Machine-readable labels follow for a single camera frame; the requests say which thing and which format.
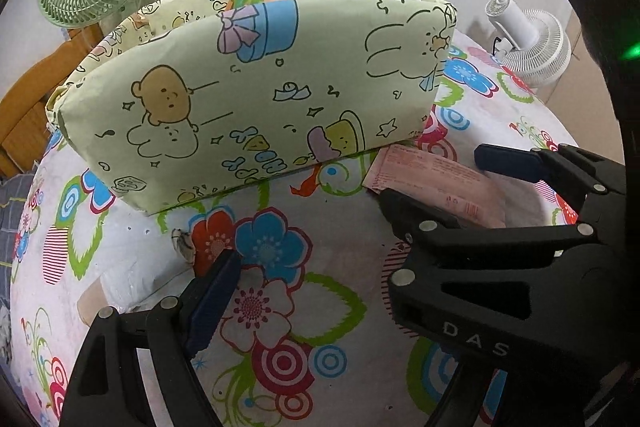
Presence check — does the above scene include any white desk fan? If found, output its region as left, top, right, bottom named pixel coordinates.
left=484, top=0, right=572, bottom=88

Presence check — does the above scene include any floral tablecloth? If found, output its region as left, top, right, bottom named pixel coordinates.
left=10, top=27, right=591, bottom=427

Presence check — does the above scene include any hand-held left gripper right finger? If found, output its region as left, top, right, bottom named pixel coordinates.
left=425, top=358, right=506, bottom=427

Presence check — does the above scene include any cartoon print storage box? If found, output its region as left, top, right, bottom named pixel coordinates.
left=45, top=0, right=458, bottom=215

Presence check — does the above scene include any blue plaid blanket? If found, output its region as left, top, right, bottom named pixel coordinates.
left=0, top=172, right=48, bottom=268

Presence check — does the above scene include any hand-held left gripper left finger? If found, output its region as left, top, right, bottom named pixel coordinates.
left=60, top=248, right=243, bottom=427

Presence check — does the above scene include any pink paper sheet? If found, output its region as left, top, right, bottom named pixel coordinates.
left=362, top=144, right=506, bottom=230

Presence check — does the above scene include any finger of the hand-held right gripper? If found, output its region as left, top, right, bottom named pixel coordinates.
left=378, top=188, right=617, bottom=370
left=474, top=143, right=627, bottom=224

